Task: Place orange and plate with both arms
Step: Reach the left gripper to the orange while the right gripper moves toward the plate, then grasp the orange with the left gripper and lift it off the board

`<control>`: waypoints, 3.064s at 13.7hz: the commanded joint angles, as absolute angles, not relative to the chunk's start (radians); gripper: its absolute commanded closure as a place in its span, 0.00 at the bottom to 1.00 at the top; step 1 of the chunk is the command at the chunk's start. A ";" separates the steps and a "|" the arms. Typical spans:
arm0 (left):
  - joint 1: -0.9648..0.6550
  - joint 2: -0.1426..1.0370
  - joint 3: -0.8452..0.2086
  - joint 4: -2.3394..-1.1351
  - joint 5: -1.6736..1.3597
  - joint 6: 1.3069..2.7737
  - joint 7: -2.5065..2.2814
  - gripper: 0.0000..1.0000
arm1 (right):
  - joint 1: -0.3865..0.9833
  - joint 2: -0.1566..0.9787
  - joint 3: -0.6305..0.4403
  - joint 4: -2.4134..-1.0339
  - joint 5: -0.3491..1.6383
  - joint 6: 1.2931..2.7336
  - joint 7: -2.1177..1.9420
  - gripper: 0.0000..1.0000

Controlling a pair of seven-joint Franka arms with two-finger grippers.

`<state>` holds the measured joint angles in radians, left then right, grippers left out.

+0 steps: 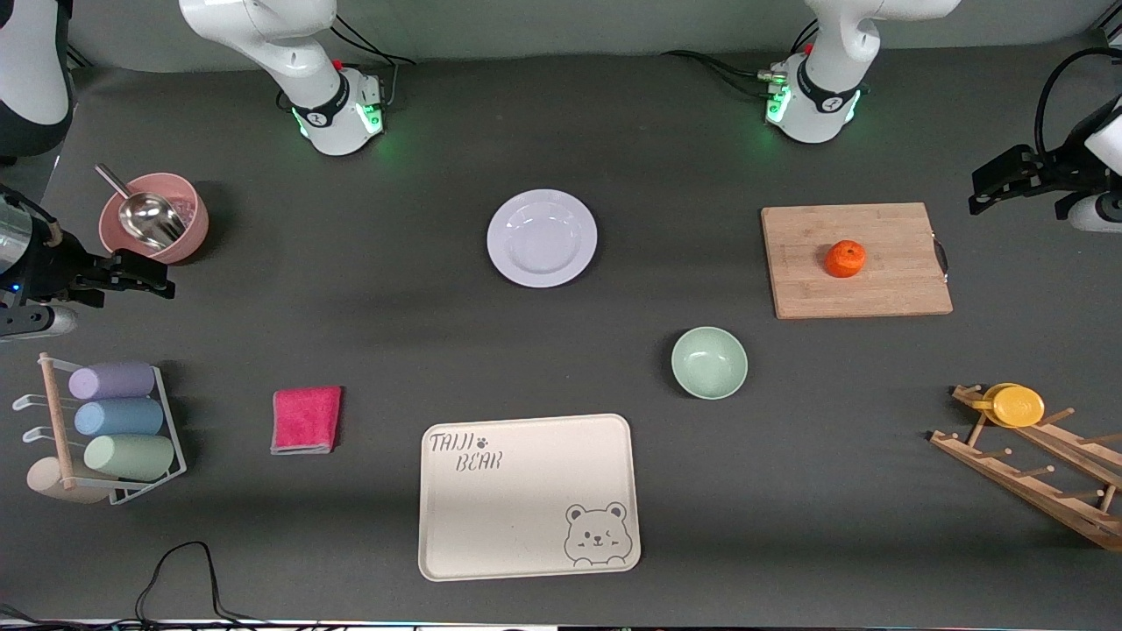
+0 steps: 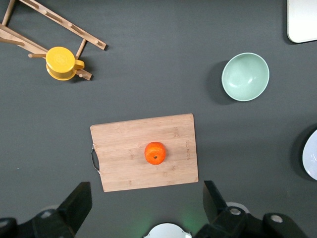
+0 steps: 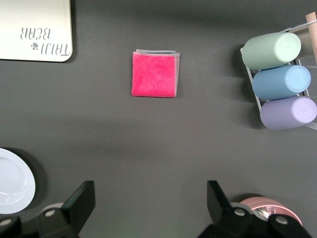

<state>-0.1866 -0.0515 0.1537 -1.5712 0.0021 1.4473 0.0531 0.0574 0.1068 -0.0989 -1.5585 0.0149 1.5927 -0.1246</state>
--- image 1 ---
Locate black right arm base cables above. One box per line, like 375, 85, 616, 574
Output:
329, 13, 417, 110

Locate beige cup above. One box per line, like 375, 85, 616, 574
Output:
26, 457, 110, 505

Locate green cup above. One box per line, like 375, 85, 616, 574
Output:
83, 434, 175, 482

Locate purple cup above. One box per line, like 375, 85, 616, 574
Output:
68, 362, 157, 401

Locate light green bowl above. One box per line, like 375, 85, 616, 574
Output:
671, 326, 749, 401

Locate wooden peg drying rack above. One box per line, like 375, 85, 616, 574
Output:
929, 384, 1122, 552

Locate white wire cup rack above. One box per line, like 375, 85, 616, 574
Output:
12, 352, 188, 507

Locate pink bowl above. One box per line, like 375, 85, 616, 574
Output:
98, 173, 210, 266

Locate black left arm base cables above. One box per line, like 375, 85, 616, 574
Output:
662, 22, 820, 102

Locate cream bear print tray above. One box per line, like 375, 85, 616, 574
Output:
418, 413, 642, 583

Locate wooden cutting board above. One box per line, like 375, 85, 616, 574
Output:
761, 202, 954, 320

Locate white round plate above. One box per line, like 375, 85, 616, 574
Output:
487, 188, 599, 288

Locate thin black looped cable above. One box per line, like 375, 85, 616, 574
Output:
0, 541, 290, 631

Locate blue cup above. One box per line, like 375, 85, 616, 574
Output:
74, 398, 165, 437

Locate orange fruit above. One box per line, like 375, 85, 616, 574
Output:
825, 239, 867, 279

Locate pink folded cloth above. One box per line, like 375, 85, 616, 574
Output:
271, 386, 343, 456

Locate yellow cup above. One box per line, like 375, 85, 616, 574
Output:
971, 383, 1046, 429

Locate metal scoop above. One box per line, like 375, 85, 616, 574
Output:
95, 164, 188, 251

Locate black arm base cables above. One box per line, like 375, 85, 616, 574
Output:
662, 22, 820, 102
329, 13, 417, 110

